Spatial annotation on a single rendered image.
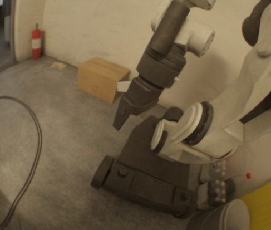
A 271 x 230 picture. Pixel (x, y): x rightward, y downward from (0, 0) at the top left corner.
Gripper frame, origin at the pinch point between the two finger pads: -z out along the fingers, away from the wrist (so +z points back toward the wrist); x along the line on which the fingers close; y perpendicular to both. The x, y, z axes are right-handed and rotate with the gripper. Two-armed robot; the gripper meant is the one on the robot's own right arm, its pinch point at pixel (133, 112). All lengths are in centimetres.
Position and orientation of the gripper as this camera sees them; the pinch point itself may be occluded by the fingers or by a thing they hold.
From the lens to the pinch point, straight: 33.3
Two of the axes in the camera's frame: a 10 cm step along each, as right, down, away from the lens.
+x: -5.6, 2.8, -7.8
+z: 4.2, -7.2, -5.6
